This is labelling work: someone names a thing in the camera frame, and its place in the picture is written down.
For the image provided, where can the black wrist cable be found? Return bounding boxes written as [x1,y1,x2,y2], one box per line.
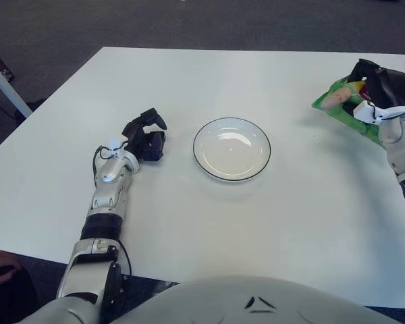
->
[92,143,128,184]
[370,102,405,119]

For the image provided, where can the dark box on floor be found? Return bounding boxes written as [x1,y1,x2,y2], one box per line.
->
[0,51,16,84]

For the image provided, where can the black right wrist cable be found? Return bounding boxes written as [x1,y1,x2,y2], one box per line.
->
[370,102,405,119]

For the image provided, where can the green potato chips bag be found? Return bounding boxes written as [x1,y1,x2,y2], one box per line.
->
[311,76,387,149]

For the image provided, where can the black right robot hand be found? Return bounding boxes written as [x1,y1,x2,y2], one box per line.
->
[342,59,405,117]

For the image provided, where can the bare person hand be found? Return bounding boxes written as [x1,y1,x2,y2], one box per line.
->
[0,250,23,290]

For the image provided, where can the white table leg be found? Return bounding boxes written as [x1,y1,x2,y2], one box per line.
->
[0,53,33,118]

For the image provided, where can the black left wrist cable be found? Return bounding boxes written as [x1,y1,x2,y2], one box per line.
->
[92,143,128,184]

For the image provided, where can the white plate black rim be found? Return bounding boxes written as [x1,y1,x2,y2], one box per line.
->
[192,117,271,184]

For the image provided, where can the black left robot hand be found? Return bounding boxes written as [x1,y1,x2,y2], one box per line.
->
[121,107,168,163]

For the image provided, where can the grey robot torso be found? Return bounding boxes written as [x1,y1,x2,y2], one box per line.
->
[16,275,405,324]

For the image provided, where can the black left elbow cable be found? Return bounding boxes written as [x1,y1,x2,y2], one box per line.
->
[116,242,134,283]

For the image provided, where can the dark clothed person leg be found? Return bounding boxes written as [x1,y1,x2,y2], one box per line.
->
[0,268,38,324]

